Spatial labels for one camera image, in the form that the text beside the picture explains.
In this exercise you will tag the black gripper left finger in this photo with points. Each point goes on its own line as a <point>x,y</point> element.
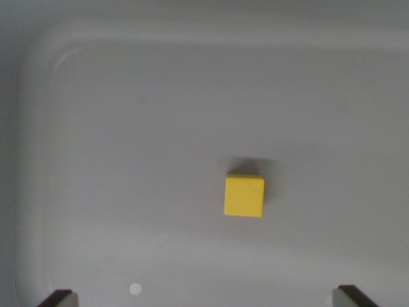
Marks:
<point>60,299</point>

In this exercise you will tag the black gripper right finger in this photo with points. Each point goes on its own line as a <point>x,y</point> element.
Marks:
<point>350,298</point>

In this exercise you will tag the yellow wooden cube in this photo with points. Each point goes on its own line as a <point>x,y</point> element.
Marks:
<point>244,196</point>

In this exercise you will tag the grey plastic bin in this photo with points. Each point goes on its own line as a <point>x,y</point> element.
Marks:
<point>159,128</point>

